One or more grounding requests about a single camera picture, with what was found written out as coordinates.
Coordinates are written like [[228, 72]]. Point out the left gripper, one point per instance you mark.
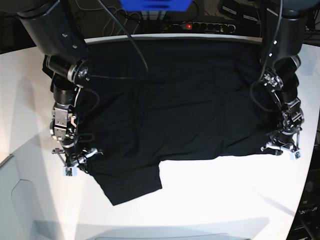
[[283, 141]]

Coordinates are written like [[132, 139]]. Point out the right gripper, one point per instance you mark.
[[77, 159]]

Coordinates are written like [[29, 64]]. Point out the black T-shirt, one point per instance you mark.
[[179, 100]]

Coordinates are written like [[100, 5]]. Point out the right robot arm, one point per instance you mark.
[[52, 28]]

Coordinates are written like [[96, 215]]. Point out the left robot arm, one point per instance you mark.
[[284, 29]]

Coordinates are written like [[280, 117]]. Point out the black box with OpenArm label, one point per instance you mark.
[[306, 223]]

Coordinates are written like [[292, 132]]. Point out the black power adapter brick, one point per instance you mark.
[[239, 12]]

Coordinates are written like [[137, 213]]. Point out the blue box overhead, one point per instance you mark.
[[155, 5]]

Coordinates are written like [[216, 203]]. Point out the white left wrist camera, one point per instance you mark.
[[295, 155]]

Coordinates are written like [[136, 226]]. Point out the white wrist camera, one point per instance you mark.
[[69, 171], [295, 155]]

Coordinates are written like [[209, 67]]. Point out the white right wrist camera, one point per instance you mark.
[[69, 171]]

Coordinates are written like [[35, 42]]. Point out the white power strip red switch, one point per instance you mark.
[[202, 28]]

